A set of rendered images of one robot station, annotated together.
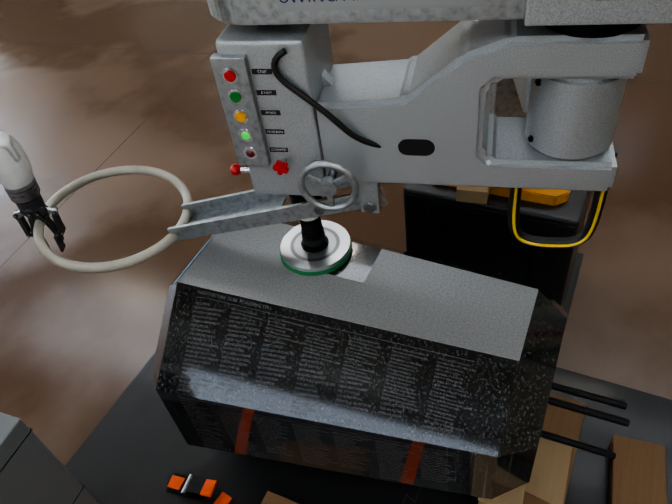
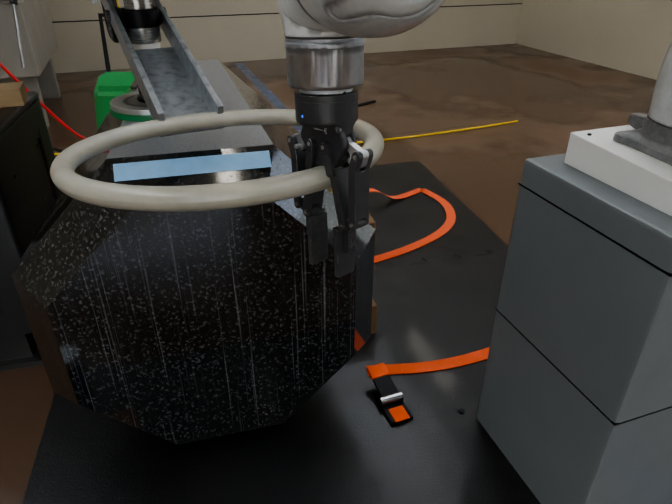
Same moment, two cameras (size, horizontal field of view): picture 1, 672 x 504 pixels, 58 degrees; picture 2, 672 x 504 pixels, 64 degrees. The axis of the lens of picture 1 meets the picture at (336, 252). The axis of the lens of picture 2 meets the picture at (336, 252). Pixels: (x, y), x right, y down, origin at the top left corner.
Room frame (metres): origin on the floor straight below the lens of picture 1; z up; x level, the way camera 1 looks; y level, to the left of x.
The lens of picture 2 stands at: (1.97, 1.35, 1.20)
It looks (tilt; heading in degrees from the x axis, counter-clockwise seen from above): 30 degrees down; 225
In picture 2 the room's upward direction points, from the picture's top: straight up
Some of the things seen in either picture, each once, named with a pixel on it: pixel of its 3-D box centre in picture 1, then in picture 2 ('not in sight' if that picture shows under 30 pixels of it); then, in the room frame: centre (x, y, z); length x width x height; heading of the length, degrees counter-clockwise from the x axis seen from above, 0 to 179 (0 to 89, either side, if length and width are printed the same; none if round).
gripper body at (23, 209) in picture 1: (32, 206); (327, 128); (1.53, 0.90, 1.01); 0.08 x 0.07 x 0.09; 87
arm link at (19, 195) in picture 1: (22, 188); (325, 64); (1.52, 0.89, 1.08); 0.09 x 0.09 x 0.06
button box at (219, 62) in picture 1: (242, 112); not in sight; (1.24, 0.16, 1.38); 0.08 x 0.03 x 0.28; 72
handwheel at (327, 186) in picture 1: (331, 177); not in sight; (1.17, -0.02, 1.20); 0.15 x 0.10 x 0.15; 72
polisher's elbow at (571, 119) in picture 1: (573, 100); not in sight; (1.12, -0.57, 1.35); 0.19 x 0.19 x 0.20
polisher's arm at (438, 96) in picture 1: (449, 117); not in sight; (1.19, -0.31, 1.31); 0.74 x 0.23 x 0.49; 72
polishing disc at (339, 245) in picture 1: (315, 244); (154, 101); (1.32, 0.06, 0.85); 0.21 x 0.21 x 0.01
